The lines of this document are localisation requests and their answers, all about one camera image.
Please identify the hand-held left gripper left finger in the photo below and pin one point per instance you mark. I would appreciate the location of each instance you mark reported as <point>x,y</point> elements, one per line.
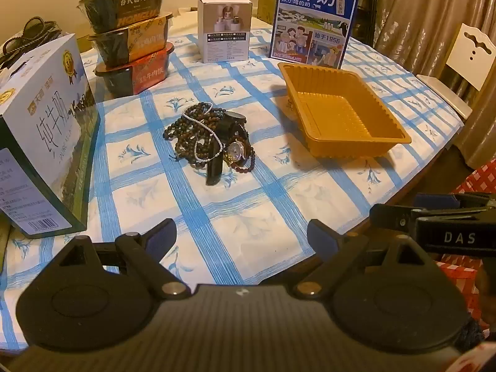
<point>164,235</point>

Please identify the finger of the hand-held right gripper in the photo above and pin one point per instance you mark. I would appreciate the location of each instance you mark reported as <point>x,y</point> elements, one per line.
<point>391,219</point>
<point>436,200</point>

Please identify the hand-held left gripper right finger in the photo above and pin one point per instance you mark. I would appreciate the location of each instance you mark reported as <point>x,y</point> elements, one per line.
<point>322,236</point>

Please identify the black rectangular bar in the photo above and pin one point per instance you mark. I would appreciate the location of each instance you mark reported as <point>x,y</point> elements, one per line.
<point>214,170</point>

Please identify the yellow plastic tray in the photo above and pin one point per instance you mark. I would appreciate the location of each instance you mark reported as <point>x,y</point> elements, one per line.
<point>345,112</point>

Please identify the red checked cloth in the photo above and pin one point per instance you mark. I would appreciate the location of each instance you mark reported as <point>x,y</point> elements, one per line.
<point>484,178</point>

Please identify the blue checked tablecloth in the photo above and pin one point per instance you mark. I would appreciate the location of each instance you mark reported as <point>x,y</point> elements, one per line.
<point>252,217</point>

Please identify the white chair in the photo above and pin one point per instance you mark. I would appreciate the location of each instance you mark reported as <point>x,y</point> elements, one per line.
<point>471,58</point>

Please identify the white and green milk carton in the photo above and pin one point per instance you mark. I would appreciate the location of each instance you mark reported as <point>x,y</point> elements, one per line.
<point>42,131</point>

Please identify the red label rice bowl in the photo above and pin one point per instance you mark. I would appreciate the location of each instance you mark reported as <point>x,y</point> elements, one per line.
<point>139,73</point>

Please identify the beige curtain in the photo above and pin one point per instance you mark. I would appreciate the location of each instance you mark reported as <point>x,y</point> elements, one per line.
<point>418,4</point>

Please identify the yellow label rice bowl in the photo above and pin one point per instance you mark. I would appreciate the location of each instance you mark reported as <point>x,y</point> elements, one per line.
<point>131,40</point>

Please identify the black folding rack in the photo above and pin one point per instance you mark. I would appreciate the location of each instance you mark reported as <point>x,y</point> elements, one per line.
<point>366,4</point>

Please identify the small white product box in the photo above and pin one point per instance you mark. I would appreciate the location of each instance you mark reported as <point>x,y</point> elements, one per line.
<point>224,31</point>

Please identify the blue illustrated milk carton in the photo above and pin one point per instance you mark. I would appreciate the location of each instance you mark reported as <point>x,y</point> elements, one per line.
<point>314,19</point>

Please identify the black label rice bowl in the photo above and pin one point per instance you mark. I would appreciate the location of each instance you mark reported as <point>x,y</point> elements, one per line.
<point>124,4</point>

